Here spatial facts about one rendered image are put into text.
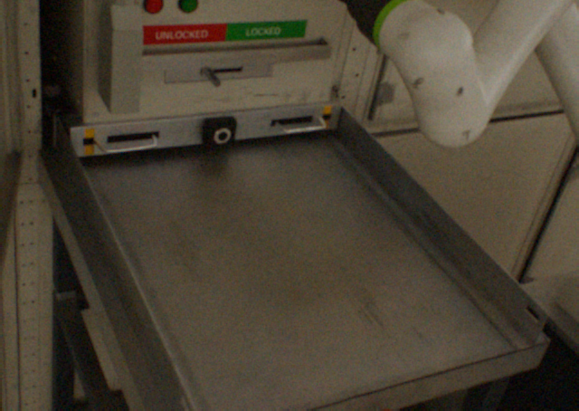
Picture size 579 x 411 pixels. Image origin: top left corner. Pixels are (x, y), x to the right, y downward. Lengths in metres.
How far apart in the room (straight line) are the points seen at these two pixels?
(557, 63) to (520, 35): 0.31
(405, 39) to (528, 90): 0.90
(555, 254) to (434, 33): 1.51
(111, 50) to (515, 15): 0.61
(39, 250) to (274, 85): 0.55
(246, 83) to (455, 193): 0.75
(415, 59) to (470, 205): 1.06
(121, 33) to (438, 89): 0.47
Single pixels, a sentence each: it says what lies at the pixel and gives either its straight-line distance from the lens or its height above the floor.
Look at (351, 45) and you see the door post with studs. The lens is 1.64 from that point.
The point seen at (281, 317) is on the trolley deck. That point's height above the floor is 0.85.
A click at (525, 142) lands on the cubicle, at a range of 2.10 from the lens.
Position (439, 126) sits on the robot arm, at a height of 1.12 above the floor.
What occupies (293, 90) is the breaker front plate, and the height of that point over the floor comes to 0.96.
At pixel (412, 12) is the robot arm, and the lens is 1.15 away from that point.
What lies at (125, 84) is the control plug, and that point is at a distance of 1.28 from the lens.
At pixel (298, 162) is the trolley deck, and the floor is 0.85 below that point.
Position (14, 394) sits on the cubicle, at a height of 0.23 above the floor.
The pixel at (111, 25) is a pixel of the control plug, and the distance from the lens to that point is 1.25.
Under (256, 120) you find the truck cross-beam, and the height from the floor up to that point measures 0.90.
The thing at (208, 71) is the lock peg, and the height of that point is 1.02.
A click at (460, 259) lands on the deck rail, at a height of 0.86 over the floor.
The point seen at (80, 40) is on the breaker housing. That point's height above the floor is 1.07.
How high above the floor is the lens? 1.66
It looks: 34 degrees down
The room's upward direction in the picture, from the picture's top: 12 degrees clockwise
